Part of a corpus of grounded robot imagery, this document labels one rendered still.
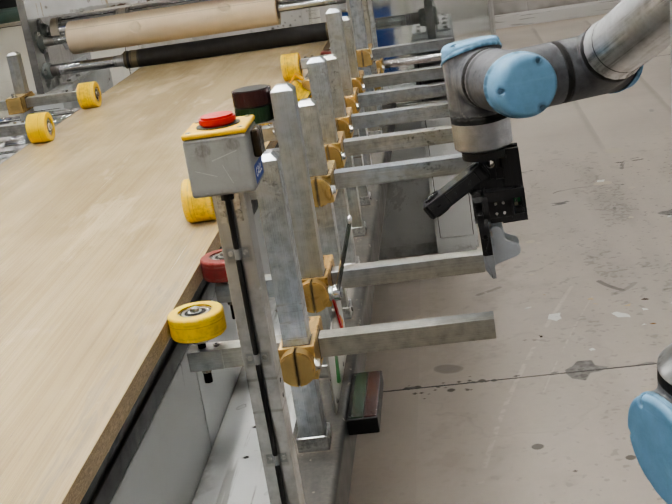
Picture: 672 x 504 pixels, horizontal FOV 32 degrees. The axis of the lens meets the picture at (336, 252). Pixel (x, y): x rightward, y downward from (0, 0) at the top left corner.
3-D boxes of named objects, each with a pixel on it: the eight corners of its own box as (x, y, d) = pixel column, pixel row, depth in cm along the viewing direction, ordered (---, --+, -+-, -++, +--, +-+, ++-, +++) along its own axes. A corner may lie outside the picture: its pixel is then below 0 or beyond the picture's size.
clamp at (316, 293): (337, 282, 193) (333, 253, 191) (331, 311, 180) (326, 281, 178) (304, 286, 193) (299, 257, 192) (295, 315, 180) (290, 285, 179)
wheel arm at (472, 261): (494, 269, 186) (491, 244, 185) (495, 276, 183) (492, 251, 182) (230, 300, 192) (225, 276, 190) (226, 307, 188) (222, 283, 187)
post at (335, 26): (369, 203, 284) (340, 6, 270) (369, 207, 281) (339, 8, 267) (355, 204, 285) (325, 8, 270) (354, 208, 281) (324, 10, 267)
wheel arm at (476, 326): (496, 335, 163) (492, 307, 162) (497, 344, 160) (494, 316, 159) (195, 368, 168) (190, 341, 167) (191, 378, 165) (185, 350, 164)
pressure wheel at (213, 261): (263, 306, 194) (251, 241, 190) (256, 324, 186) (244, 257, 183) (216, 311, 195) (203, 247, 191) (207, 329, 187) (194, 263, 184)
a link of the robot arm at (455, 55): (454, 46, 167) (427, 42, 177) (467, 130, 171) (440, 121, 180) (513, 33, 170) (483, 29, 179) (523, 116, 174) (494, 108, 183)
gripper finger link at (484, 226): (493, 257, 179) (485, 203, 177) (483, 259, 180) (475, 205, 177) (492, 248, 184) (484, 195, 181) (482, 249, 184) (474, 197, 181)
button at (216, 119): (240, 123, 126) (237, 108, 125) (234, 131, 122) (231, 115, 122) (204, 128, 126) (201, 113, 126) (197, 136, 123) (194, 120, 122)
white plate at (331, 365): (349, 345, 197) (341, 291, 194) (338, 413, 173) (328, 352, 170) (346, 346, 197) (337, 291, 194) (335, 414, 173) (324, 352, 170)
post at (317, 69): (360, 286, 238) (325, 54, 224) (359, 292, 235) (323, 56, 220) (344, 288, 238) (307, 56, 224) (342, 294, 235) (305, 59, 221)
